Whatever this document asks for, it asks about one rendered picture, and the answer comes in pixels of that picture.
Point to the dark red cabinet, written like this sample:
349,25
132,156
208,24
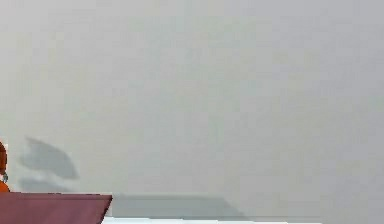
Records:
50,208

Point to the orange lamp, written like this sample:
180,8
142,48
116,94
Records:
2,163

